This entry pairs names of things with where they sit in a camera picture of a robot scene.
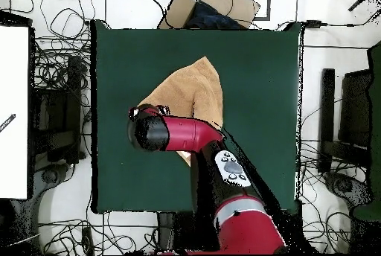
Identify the tan terry towel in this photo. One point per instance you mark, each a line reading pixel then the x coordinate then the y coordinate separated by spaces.
pixel 190 89

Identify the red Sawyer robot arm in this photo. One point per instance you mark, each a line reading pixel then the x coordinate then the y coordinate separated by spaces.
pixel 190 134

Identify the cardboard box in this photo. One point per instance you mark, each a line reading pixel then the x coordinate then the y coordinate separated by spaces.
pixel 178 12

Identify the dark green table cloth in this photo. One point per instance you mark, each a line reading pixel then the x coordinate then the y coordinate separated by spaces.
pixel 253 74

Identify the dark blue garment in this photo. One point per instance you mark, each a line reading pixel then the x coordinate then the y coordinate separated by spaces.
pixel 208 18

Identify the grey swivel base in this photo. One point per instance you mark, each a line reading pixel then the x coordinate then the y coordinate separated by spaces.
pixel 49 175
pixel 345 186

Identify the white panel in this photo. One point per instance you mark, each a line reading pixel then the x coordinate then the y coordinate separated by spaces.
pixel 13 89

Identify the black strip label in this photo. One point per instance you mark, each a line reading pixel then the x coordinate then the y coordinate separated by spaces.
pixel 7 122

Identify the black power strip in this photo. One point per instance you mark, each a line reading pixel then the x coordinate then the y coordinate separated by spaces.
pixel 87 241

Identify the black power adapter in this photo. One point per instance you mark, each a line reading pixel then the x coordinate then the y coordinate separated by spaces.
pixel 313 24

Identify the green fabric drape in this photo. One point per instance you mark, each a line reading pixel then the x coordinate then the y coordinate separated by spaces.
pixel 375 119

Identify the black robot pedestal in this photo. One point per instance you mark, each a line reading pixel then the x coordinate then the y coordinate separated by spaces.
pixel 178 232

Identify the grey square frame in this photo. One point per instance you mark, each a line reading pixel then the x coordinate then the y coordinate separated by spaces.
pixel 268 0

